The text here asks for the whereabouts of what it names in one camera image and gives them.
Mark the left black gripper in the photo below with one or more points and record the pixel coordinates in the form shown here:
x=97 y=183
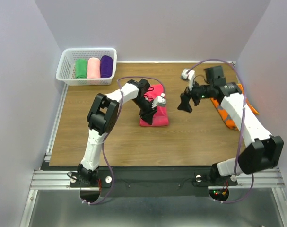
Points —
x=146 y=116

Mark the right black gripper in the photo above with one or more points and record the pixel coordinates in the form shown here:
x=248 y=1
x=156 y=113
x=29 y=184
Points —
x=185 y=97

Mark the pink microfiber towel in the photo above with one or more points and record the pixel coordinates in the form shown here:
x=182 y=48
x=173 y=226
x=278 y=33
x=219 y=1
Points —
x=160 y=118

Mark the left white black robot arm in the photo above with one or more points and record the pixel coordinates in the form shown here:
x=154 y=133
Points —
x=102 y=118

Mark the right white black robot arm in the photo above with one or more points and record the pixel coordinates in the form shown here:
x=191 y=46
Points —
x=262 y=149

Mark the purple rolled towel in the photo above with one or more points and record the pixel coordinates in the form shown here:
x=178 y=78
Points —
x=106 y=66

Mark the light pink rolled towel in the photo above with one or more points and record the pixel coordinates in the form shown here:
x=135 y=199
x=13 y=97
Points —
x=93 y=68

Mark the green rolled towel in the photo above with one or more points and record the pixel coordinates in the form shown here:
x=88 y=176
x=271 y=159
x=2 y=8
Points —
x=81 y=68

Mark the white plastic basket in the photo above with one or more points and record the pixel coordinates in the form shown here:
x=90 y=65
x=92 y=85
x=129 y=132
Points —
x=66 y=68

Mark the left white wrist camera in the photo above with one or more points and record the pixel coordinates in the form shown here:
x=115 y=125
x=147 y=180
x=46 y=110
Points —
x=159 y=101

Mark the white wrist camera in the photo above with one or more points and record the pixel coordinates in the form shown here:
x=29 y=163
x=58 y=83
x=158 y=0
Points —
x=159 y=101
x=189 y=76

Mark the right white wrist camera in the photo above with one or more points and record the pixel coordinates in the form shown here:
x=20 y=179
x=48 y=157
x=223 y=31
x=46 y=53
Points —
x=189 y=76

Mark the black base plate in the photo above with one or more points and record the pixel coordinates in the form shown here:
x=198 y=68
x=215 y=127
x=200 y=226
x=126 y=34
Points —
x=201 y=186

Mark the aluminium frame rail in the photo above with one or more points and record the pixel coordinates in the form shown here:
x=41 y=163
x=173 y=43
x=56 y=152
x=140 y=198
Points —
x=56 y=180

